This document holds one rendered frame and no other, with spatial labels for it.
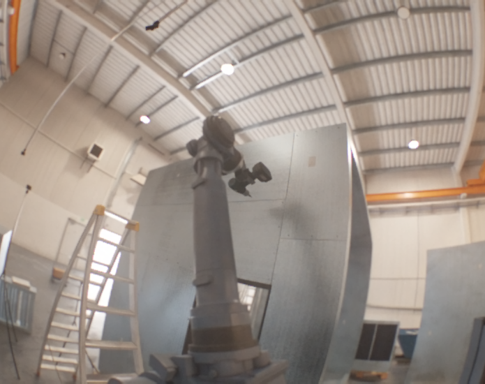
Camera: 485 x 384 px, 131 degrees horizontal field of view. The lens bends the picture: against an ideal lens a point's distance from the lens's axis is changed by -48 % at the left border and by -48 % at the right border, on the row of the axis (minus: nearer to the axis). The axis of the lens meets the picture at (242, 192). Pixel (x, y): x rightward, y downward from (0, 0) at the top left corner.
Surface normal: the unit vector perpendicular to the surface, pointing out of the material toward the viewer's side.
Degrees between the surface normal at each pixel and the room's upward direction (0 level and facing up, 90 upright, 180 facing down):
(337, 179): 90
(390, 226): 90
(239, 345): 68
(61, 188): 90
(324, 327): 90
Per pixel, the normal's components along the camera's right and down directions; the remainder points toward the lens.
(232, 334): 0.40, -0.59
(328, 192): -0.57, -0.43
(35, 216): 0.79, -0.07
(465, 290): -0.81, -0.38
